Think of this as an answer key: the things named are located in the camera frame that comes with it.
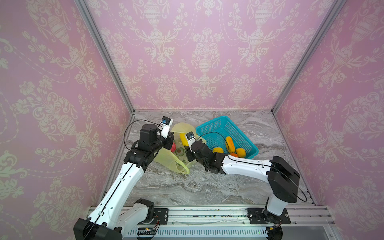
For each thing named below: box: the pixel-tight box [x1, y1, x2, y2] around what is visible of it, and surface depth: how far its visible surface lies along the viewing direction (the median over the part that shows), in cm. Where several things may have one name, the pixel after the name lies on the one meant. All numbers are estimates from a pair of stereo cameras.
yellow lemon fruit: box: [236, 148, 246, 158], surface depth 94 cm
